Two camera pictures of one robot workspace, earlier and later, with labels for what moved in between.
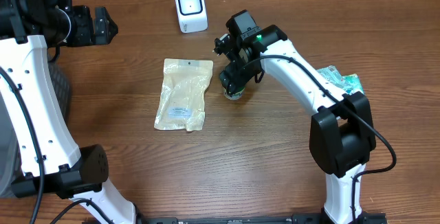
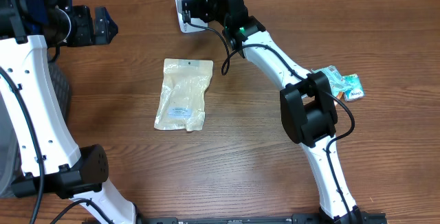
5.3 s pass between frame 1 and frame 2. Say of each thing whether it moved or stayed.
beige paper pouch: stayed
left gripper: stayed
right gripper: moved
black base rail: stayed
